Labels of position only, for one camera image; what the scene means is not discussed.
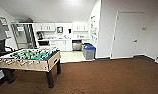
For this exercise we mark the white room door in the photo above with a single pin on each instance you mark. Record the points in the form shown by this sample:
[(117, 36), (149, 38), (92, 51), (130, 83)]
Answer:
[(126, 35)]

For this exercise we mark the wide white drawer unit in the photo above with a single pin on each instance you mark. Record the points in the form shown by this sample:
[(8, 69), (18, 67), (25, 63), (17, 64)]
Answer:
[(52, 44)]

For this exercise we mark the white under-sink cabinet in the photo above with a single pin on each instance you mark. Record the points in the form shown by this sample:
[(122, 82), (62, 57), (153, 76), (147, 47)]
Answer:
[(64, 45)]

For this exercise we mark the black built-in microwave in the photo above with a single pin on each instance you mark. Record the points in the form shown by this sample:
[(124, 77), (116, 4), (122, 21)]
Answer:
[(43, 43)]

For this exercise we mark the narrow white drawer unit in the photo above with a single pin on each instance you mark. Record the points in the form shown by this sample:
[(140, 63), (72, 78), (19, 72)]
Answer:
[(85, 41)]

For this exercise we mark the green foosball table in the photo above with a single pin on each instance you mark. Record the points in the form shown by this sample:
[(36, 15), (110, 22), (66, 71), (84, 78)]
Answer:
[(31, 61)]

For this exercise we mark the stainless steel refrigerator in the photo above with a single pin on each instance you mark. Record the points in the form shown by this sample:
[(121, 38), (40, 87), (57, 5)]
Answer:
[(23, 35)]

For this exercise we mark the grey bin with blue lid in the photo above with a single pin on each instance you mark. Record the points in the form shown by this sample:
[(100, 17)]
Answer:
[(90, 53)]

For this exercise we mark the white three-door wall cabinet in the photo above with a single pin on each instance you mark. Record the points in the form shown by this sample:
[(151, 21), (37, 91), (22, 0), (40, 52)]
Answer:
[(80, 26)]

